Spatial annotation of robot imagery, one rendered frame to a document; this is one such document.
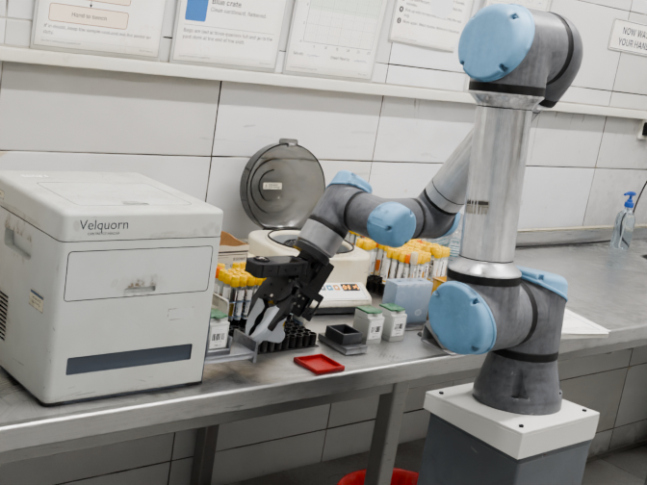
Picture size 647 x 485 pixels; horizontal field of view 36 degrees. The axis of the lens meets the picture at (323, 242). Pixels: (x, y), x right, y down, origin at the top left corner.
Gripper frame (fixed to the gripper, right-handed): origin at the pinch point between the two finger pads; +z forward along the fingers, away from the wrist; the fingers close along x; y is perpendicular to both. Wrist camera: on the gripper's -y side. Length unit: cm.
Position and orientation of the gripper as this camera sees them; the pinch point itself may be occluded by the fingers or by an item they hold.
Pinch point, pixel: (247, 341)
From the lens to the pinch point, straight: 176.1
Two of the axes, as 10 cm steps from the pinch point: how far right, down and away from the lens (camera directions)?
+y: 5.7, 4.5, 6.8
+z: -5.1, 8.5, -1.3
